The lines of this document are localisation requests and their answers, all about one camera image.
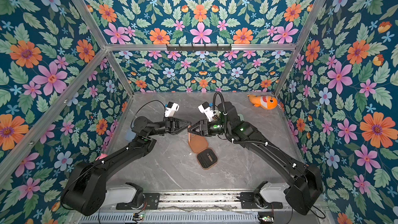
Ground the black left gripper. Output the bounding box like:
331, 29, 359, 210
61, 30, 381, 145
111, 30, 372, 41
146, 120, 189, 139

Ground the brown nail clipper case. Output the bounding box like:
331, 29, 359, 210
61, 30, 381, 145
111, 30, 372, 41
188, 134, 218, 170

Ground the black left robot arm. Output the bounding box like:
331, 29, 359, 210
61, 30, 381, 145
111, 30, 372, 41
60, 116, 208, 216

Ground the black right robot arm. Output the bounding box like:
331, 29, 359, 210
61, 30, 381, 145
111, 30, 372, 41
190, 102, 323, 215

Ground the blue oval case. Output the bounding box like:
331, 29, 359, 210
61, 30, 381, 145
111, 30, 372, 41
125, 130, 136, 142

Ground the orange clownfish plush toy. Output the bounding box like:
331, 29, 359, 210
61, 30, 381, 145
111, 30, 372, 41
248, 94, 278, 110

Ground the pink alarm clock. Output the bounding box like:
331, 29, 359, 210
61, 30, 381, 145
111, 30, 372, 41
95, 153, 108, 161

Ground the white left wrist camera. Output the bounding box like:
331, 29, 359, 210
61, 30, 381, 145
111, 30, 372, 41
164, 102, 179, 118

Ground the black hook rail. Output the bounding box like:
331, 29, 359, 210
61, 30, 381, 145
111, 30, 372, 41
166, 44, 232, 52

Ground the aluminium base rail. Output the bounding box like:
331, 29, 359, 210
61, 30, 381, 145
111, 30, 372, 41
77, 189, 329, 212

